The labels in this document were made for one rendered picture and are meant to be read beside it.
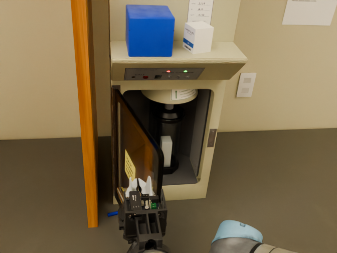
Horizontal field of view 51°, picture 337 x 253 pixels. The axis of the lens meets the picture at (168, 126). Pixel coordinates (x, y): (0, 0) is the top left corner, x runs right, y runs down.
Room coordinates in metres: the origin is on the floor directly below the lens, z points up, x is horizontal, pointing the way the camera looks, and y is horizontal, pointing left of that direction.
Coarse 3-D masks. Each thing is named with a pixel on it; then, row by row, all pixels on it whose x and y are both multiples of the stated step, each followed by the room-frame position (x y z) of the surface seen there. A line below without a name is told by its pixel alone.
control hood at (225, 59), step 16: (112, 48) 0.79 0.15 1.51; (176, 48) 0.82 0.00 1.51; (224, 48) 0.85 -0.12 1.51; (112, 64) 0.74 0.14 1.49; (128, 64) 0.74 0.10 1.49; (144, 64) 0.75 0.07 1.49; (160, 64) 0.76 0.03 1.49; (176, 64) 0.77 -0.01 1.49; (192, 64) 0.77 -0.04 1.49; (208, 64) 0.78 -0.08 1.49; (224, 64) 0.79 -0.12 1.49; (240, 64) 0.80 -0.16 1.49; (112, 80) 0.81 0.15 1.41; (128, 80) 0.82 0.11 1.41; (144, 80) 0.83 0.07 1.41
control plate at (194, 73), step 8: (128, 72) 0.78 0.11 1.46; (136, 72) 0.78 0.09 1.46; (144, 72) 0.79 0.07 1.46; (152, 72) 0.79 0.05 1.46; (160, 72) 0.79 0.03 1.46; (168, 72) 0.80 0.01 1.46; (176, 72) 0.80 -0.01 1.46; (184, 72) 0.81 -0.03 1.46; (192, 72) 0.81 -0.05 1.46; (200, 72) 0.82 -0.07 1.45
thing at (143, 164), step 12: (120, 96) 0.78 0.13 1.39; (120, 108) 0.77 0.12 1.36; (120, 120) 0.77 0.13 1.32; (132, 120) 0.69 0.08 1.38; (120, 132) 0.77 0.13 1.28; (132, 132) 0.69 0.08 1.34; (144, 132) 0.63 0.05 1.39; (120, 144) 0.77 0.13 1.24; (132, 144) 0.69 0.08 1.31; (144, 144) 0.62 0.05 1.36; (120, 156) 0.77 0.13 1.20; (132, 156) 0.69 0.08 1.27; (144, 156) 0.62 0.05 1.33; (156, 156) 0.56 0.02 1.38; (120, 168) 0.77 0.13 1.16; (144, 168) 0.62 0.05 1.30; (156, 168) 0.56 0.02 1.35; (120, 180) 0.77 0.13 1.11; (144, 180) 0.61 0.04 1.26; (156, 180) 0.56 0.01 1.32; (156, 192) 0.56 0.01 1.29; (120, 204) 0.77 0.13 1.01
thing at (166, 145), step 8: (152, 112) 0.95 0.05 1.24; (184, 112) 0.97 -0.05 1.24; (168, 120) 0.92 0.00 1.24; (160, 128) 0.93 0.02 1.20; (168, 128) 0.93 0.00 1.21; (176, 128) 0.94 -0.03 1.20; (160, 136) 0.93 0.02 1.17; (168, 136) 0.93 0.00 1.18; (176, 136) 0.94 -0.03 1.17; (160, 144) 0.93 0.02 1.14; (168, 144) 0.93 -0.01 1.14; (176, 144) 0.94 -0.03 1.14; (168, 152) 0.93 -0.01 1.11; (176, 152) 0.95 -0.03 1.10; (168, 160) 0.93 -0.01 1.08; (176, 160) 0.95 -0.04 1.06
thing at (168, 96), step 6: (144, 90) 0.93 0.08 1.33; (150, 90) 0.92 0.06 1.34; (156, 90) 0.91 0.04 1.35; (162, 90) 0.90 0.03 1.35; (168, 90) 0.90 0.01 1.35; (174, 90) 0.90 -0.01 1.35; (180, 90) 0.91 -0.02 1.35; (186, 90) 0.92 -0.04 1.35; (192, 90) 0.94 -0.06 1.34; (150, 96) 0.91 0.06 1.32; (156, 96) 0.90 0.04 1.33; (162, 96) 0.90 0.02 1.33; (168, 96) 0.90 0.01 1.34; (174, 96) 0.90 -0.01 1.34; (180, 96) 0.90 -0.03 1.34; (186, 96) 0.91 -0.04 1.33; (192, 96) 0.93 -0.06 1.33; (162, 102) 0.89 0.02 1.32; (168, 102) 0.89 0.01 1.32; (174, 102) 0.89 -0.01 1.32; (180, 102) 0.90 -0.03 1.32
